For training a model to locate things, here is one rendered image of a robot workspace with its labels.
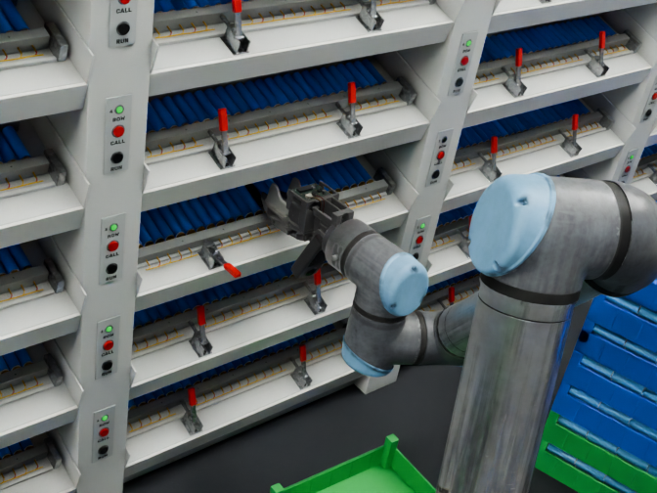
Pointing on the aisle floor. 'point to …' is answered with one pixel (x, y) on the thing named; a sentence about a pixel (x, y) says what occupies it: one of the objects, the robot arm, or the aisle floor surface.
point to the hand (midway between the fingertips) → (271, 199)
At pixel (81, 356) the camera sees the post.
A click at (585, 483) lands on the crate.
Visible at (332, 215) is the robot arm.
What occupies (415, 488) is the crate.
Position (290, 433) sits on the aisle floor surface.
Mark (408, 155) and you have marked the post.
